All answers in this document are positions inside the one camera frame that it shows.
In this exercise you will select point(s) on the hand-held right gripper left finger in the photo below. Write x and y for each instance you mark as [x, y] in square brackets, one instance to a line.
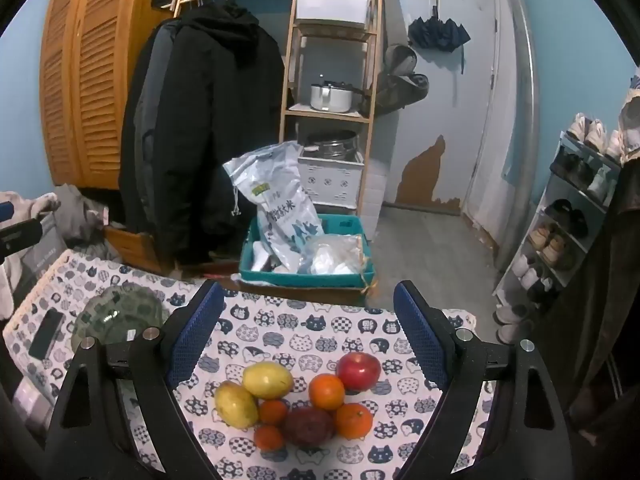
[197, 330]

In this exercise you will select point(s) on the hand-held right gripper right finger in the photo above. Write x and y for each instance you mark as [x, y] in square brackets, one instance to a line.
[420, 330]

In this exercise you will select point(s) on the grey jacket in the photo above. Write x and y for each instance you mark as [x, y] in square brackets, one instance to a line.
[145, 160]

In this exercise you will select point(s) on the dark blue umbrella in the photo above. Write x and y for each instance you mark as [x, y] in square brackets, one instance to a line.
[440, 32]

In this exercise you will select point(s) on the teal box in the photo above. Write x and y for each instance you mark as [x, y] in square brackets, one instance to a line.
[345, 224]

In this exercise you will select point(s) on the clear plastic bag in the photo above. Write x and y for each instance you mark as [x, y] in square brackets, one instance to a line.
[332, 255]

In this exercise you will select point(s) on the silver pipe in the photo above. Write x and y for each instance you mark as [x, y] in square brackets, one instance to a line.
[525, 110]

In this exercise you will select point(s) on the white shoe rack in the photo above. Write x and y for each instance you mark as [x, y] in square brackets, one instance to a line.
[545, 190]

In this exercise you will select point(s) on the wooden drawer box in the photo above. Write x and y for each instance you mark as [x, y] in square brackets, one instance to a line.
[135, 252]

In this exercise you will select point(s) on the pale blue door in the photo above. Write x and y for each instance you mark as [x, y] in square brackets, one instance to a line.
[450, 110]

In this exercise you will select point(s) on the shoe rack with shoes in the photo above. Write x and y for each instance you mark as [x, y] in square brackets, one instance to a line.
[550, 247]

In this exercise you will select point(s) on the wooden shelf rack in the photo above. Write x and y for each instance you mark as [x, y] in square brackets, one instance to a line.
[372, 85]

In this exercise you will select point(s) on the hanging olive hat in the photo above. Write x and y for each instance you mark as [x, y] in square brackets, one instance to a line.
[400, 80]

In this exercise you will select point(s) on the white storage bin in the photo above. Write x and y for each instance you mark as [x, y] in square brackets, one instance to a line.
[332, 7]

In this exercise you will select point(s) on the small tangerine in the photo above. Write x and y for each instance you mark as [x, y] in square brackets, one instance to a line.
[268, 437]
[272, 411]

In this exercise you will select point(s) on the white rice bag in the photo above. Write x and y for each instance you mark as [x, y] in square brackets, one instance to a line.
[280, 200]

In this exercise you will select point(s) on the cat print tablecloth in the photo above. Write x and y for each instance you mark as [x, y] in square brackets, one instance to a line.
[310, 325]

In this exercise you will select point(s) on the white patterned crate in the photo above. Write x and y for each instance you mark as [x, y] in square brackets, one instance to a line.
[330, 180]

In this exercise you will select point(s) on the light grey clothing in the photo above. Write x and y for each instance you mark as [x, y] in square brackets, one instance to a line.
[20, 205]

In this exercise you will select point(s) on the orange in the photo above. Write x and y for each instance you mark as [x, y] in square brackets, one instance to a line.
[354, 421]
[326, 391]

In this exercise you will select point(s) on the dark grey garment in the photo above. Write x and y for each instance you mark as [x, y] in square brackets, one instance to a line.
[80, 215]

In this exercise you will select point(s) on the yellow pear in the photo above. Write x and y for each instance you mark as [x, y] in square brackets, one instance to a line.
[267, 379]
[236, 404]

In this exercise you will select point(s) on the black coat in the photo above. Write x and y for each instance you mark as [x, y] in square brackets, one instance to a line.
[215, 135]

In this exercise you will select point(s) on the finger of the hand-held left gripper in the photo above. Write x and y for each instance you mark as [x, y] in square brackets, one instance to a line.
[20, 237]
[6, 211]

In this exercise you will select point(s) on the dark red apple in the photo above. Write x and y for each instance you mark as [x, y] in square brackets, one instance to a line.
[308, 426]

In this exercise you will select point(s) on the black phone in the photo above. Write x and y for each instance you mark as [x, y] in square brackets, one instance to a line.
[46, 334]

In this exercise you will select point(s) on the wooden louvered wardrobe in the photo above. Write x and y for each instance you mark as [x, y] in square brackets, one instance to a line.
[95, 85]

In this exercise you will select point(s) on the metal steamer pot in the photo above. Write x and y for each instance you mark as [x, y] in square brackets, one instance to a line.
[330, 145]

